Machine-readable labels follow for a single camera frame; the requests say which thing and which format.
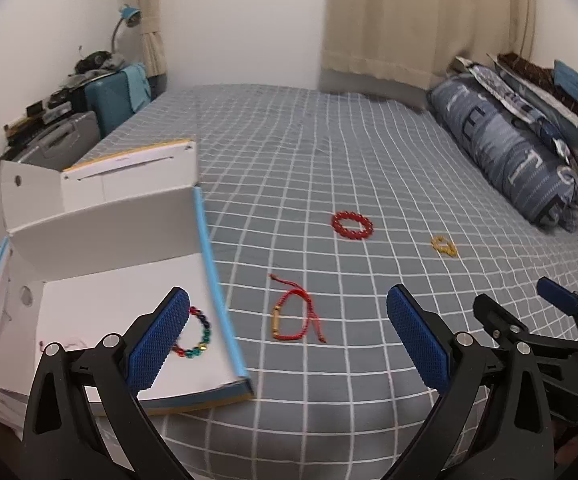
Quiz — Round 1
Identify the yellow bead bracelet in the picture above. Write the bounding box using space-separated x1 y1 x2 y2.
430 235 459 259

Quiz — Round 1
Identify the multicolour glass bead bracelet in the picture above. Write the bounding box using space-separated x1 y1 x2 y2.
171 305 214 360

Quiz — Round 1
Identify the red bead bracelet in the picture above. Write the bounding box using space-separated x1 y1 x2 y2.
330 210 375 241

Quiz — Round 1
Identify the right hand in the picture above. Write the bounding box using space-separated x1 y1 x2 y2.
551 418 578 479

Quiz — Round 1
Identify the grey checked bed sheet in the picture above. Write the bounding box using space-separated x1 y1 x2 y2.
92 86 578 479

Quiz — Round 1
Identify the folded blue duvet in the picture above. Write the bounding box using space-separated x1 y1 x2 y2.
428 73 578 232

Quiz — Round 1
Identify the blue yellow cardboard box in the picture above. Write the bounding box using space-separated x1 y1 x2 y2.
0 139 253 427

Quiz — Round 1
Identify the blue patterned pillow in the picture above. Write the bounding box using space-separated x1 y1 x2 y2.
454 55 578 170

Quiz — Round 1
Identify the brown patterned blanket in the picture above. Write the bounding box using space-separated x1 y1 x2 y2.
497 52 578 117

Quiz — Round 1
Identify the grey suitcase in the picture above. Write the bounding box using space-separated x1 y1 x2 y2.
12 112 100 171

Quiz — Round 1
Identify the beige window curtain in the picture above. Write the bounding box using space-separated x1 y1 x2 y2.
321 0 535 90

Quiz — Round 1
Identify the clutter pile on suitcases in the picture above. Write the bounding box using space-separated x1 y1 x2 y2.
3 51 126 151

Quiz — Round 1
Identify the teal suitcase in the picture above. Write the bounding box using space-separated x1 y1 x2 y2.
84 70 136 139

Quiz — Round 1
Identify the light blue towel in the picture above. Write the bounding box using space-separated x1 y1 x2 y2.
122 63 151 113

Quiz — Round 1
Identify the blue desk lamp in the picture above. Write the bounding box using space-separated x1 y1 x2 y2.
110 4 142 54

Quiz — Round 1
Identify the beige side curtain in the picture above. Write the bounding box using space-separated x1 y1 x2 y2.
137 0 167 77

